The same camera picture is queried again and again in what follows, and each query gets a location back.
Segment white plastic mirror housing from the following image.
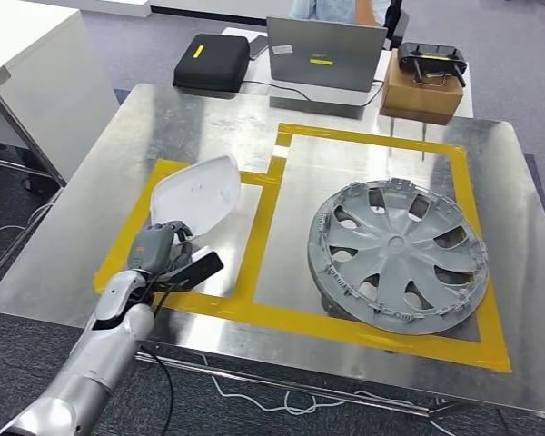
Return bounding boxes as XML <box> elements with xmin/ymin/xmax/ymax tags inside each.
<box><xmin>150</xmin><ymin>154</ymin><xmax>243</xmax><ymax>241</ymax></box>

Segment stainless steel workbench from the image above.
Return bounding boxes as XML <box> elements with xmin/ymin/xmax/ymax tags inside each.
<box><xmin>0</xmin><ymin>83</ymin><xmax>545</xmax><ymax>421</ymax></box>

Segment white table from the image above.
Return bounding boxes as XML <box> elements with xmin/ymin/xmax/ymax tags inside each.
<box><xmin>220</xmin><ymin>26</ymin><xmax>474</xmax><ymax>120</ymax></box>

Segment large yellow tape rectangle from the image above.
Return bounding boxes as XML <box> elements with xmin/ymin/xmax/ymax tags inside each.
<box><xmin>243</xmin><ymin>123</ymin><xmax>512</xmax><ymax>374</ymax></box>

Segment grey plastic wheel cover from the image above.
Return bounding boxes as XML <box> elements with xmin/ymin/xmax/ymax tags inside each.
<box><xmin>307</xmin><ymin>177</ymin><xmax>490</xmax><ymax>337</ymax></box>

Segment black zip case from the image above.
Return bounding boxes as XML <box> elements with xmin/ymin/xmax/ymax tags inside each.
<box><xmin>172</xmin><ymin>33</ymin><xmax>251</xmax><ymax>94</ymax></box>

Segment dark phone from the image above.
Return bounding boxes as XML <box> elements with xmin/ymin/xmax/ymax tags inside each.
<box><xmin>249</xmin><ymin>34</ymin><xmax>270</xmax><ymax>62</ymax></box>

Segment small yellow tape rectangle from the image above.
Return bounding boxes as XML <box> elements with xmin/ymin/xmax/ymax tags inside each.
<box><xmin>93</xmin><ymin>157</ymin><xmax>286</xmax><ymax>317</ymax></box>

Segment grey laptop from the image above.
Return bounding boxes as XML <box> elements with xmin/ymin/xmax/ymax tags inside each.
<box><xmin>266</xmin><ymin>16</ymin><xmax>388</xmax><ymax>94</ymax></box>

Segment person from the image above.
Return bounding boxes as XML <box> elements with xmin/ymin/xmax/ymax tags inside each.
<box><xmin>289</xmin><ymin>0</ymin><xmax>392</xmax><ymax>28</ymax></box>

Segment brown cardboard box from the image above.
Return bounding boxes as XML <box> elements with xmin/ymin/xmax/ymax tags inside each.
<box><xmin>379</xmin><ymin>49</ymin><xmax>465</xmax><ymax>126</ymax></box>

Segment black office chair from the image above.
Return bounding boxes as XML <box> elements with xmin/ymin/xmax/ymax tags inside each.
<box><xmin>384</xmin><ymin>0</ymin><xmax>410</xmax><ymax>51</ymax></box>

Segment black remote controller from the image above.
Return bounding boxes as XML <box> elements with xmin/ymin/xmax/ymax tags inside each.
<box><xmin>397</xmin><ymin>42</ymin><xmax>468</xmax><ymax>89</ymax></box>

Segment black laptop cable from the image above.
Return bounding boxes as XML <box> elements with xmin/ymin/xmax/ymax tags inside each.
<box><xmin>243</xmin><ymin>78</ymin><xmax>385</xmax><ymax>110</ymax></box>

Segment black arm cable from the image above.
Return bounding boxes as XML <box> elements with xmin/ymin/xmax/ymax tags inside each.
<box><xmin>138</xmin><ymin>287</ymin><xmax>175</xmax><ymax>436</ymax></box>

